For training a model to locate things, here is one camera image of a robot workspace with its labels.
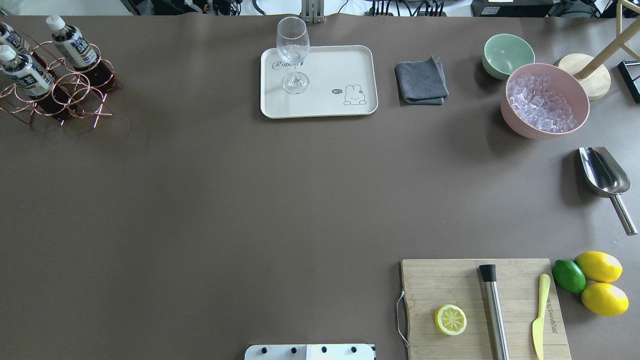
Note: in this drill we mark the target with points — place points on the lemon half slice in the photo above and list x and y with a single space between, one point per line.
450 320

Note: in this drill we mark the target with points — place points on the yellow lemon right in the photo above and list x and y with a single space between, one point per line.
605 299

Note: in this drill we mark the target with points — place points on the grey folded cloth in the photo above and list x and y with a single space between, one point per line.
422 82

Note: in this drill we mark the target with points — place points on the green lime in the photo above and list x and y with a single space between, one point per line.
569 276

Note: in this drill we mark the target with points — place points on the copper wire bottle basket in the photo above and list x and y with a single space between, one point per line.
86 103

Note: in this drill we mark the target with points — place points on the wooden cup tree stand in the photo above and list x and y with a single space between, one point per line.
591 73

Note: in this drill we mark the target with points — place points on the black glass rack tray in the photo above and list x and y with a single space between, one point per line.
632 83

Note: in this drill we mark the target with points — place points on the white pedestal base plate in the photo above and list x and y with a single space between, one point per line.
326 351

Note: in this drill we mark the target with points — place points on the yellow lemon left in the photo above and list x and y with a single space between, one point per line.
599 266

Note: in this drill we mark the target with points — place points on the tea bottle white cap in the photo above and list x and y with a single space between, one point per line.
81 56

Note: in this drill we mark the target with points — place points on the metal ice scoop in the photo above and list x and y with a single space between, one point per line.
607 179

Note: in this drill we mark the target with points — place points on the pink bowl with ice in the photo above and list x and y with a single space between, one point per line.
542 101

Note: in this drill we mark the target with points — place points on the yellow plastic knife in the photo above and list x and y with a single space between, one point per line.
537 325

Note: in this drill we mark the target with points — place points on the green ceramic bowl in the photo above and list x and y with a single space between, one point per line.
504 53

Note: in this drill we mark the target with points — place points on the yellow lemon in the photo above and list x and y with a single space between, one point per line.
599 266
605 299

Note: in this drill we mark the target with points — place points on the wooden cutting board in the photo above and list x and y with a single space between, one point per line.
429 284

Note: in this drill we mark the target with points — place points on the steel muddler black tip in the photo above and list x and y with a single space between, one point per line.
497 323

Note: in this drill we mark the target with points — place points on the clear wine glass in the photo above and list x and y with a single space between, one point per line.
293 46

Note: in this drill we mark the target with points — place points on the cream rabbit tray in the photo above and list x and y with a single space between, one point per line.
342 83

